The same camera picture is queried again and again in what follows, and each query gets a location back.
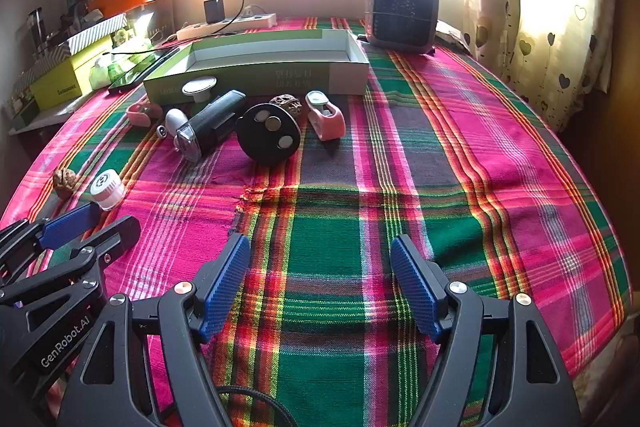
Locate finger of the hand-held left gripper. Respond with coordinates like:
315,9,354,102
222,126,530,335
0,215,141,309
0,202,104,275

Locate flat paper packet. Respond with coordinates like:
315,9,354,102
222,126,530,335
435,21,471,52

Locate green white cardboard box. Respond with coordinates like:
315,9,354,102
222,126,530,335
142,29,371,105

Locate white round disc green base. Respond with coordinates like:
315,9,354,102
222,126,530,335
180,76,219,104

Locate black disc three silver buttons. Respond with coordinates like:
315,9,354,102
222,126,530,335
236,103,302,166

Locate pink green plaid tablecloth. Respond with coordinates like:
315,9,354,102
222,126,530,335
0,14,633,427

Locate thin black cable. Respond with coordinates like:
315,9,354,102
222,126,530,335
107,44,178,56

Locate steel thermos cup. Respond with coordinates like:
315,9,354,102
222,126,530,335
27,7,47,58

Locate pink ring-shaped clip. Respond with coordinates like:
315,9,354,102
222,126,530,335
126,103,163,128

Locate black bike light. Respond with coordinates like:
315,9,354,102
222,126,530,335
174,89,248,162

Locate small green printed box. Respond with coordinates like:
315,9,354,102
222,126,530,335
112,29,151,52

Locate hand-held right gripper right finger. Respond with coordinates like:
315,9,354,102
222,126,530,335
390,233,585,427

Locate brown walnut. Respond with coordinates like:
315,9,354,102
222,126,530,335
269,93,303,118
52,169,80,198

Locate grey white striped box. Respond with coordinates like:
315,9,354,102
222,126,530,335
37,13,128,58

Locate grey portable air cooler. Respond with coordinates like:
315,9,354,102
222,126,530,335
362,0,441,55

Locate black charger adapter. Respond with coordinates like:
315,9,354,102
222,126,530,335
202,0,227,25

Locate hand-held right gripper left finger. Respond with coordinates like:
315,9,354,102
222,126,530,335
57,233,251,427

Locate black phone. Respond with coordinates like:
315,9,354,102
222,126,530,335
107,48,181,96

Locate white side table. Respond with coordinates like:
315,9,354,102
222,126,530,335
7,99,81,135

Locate heart print curtain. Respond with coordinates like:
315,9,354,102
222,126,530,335
462,0,621,132

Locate green wet wipes pack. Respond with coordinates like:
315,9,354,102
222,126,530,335
89,54,132,88

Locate pink clip grey oval top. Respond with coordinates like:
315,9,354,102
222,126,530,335
305,91,346,142

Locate white power strip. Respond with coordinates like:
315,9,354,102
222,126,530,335
176,12,278,42

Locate white egg-shaped gadget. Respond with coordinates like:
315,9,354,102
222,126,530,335
159,108,190,140

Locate yellow-green box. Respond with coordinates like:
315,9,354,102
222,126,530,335
30,34,116,110

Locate white round cap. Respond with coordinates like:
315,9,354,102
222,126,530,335
90,169,126,210

